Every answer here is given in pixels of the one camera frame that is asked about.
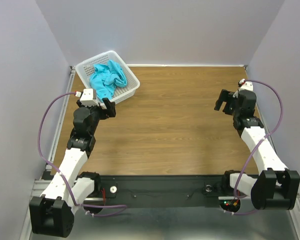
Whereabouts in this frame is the white plastic perforated basket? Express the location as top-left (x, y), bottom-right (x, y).
top-left (75, 50), bottom-right (140, 104)

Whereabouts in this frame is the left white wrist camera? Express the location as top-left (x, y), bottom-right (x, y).
top-left (75, 88), bottom-right (98, 107)

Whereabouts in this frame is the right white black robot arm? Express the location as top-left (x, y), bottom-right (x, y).
top-left (214, 89), bottom-right (300, 210)

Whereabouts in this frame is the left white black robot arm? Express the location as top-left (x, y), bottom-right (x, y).
top-left (29, 98), bottom-right (116, 238)

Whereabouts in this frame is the turquoise t shirt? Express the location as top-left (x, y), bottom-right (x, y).
top-left (89, 60), bottom-right (128, 102)

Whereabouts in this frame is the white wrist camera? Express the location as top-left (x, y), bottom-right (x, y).
top-left (75, 88), bottom-right (98, 107)
top-left (233, 78), bottom-right (253, 98)

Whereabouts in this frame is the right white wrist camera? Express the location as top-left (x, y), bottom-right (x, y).
top-left (233, 78), bottom-right (253, 98)

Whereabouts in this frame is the aluminium frame rail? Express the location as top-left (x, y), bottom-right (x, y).
top-left (19, 65), bottom-right (76, 240)

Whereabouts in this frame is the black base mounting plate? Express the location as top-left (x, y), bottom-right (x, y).
top-left (85, 174), bottom-right (234, 209)

